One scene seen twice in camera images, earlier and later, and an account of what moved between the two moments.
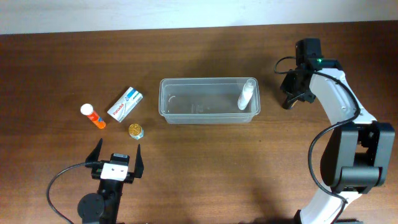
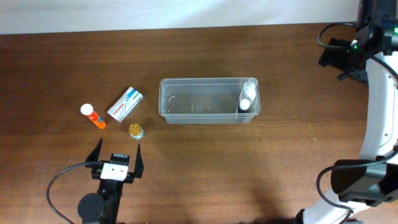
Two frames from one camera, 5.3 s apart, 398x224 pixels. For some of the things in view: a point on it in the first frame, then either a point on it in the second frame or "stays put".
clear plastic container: [206, 101] stays put
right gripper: [285, 84] to [333, 56]
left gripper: [137, 170] stays put
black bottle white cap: [288, 105] to [244, 106]
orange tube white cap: [87, 109] stays put
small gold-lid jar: [135, 131] stays put
